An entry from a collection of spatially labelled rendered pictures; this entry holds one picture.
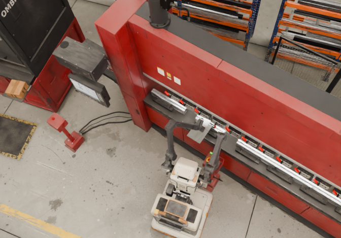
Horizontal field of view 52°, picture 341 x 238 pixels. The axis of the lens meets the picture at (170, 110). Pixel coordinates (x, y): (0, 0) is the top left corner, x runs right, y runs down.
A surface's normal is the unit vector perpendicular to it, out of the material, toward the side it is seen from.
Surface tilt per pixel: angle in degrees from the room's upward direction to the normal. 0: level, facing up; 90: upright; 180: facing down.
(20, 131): 0
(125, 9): 0
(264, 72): 0
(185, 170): 48
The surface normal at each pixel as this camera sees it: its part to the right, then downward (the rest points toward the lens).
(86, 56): -0.07, -0.44
